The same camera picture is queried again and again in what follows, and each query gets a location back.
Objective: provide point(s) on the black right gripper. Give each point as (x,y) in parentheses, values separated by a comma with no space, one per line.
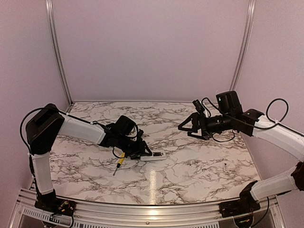
(195,117)

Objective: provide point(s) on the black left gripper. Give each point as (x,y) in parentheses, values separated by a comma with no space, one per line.
(139,150)

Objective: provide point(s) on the white remote control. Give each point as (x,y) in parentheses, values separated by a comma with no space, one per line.
(156,156)

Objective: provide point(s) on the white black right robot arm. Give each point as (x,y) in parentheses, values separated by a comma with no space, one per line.
(266,134)

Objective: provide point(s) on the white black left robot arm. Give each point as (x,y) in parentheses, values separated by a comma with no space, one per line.
(49,122)

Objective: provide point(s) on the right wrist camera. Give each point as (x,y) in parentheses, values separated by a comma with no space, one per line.
(201,108)

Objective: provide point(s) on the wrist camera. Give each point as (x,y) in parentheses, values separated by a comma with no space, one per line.
(138,135)
(201,108)

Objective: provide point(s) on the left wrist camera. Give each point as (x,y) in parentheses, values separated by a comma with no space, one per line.
(138,135)

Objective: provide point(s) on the yellow handled screwdriver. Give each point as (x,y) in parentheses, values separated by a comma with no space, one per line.
(121,160)

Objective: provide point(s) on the aluminium front frame rail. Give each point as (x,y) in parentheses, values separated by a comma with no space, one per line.
(108,215)

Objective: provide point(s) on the aluminium right corner post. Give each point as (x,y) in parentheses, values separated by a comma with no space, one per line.
(244,44)

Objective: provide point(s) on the aluminium corner post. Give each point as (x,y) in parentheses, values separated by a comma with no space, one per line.
(56,48)
(244,44)

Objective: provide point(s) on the aluminium left corner post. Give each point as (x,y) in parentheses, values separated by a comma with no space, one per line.
(56,48)

